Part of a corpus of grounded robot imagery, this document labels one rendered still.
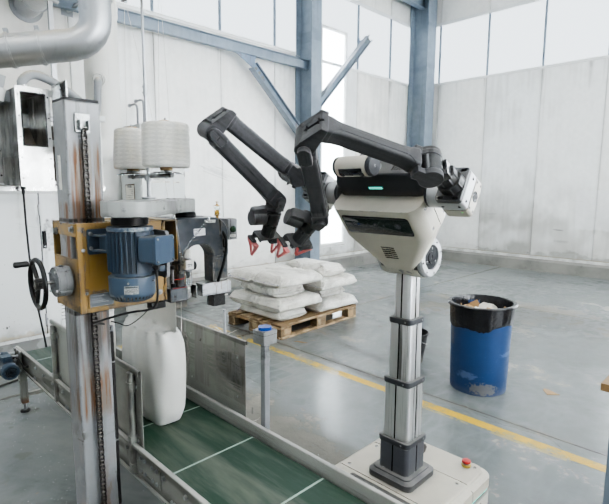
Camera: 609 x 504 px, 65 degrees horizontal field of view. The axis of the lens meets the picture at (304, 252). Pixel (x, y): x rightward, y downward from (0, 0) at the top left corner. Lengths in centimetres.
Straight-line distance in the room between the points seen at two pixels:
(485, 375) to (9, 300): 375
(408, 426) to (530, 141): 802
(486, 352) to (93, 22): 381
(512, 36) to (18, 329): 895
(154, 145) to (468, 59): 913
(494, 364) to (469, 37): 786
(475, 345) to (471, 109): 714
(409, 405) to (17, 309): 346
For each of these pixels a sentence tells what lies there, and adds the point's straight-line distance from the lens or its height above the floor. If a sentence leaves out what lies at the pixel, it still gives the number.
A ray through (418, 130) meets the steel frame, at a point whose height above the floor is 266.
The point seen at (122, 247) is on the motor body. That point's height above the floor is 127.
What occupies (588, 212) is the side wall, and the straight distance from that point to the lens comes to 934.
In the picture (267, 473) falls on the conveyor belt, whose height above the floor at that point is 38.
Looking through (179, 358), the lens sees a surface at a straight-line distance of 230.
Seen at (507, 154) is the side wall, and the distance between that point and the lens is 979.
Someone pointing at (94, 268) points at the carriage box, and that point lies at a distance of 181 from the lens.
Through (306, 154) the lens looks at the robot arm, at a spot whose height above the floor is 155.
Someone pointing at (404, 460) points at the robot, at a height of 37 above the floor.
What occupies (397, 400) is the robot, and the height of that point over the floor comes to 61.
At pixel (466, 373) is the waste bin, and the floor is 16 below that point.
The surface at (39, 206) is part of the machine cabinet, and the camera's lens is 456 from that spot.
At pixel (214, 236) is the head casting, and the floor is 126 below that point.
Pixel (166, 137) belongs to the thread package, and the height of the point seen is 163.
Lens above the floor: 146
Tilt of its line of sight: 8 degrees down
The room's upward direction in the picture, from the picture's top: straight up
